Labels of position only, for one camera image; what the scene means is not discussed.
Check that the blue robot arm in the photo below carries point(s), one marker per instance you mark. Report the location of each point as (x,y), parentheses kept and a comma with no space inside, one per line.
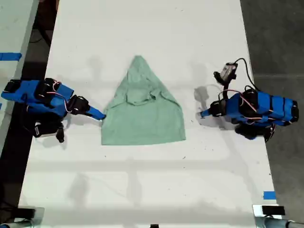
(31,95)
(273,107)

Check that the pale green T-shirt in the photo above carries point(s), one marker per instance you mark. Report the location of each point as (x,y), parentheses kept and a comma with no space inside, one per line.
(142,123)

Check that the small black box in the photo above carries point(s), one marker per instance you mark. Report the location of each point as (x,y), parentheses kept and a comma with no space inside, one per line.
(29,213)
(273,210)

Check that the short blue tape strip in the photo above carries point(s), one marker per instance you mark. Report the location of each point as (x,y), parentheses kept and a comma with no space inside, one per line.
(269,195)

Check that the black camera stalk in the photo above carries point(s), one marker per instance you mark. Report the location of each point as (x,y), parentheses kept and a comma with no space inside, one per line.
(226,89)

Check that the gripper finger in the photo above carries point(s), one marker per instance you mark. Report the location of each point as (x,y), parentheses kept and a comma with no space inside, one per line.
(96,113)
(205,113)

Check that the long blue tape strip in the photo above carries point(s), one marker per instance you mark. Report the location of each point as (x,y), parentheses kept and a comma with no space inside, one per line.
(9,57)

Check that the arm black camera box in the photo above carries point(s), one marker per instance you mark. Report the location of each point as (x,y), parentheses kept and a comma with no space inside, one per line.
(41,130)
(226,72)

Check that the white side table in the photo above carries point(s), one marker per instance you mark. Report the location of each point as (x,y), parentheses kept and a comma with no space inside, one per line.
(14,23)

